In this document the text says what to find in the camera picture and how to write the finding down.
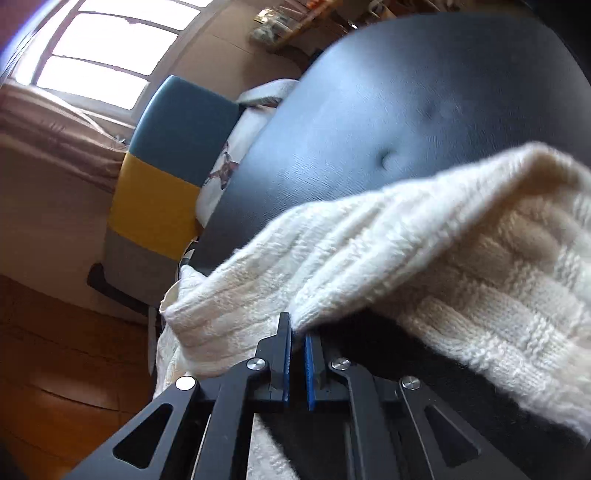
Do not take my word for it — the cream knitted sweater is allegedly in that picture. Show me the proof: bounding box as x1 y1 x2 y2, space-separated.
155 143 590 479

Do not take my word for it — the grey yellow blue chair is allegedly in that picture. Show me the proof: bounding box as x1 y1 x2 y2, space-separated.
87 76 242 316

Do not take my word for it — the brown curtain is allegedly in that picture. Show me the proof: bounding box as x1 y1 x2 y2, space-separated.
1 80 127 192

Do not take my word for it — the black leather sofa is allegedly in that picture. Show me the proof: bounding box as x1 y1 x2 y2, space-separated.
190 13 590 479

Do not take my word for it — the white printed pillow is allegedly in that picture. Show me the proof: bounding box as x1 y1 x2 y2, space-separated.
195 79 298 227

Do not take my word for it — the cluttered shelf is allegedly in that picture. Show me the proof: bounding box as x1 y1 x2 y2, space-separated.
249 1 397 52

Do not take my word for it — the window with frame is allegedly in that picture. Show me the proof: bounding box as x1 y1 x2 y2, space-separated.
9 1 217 112

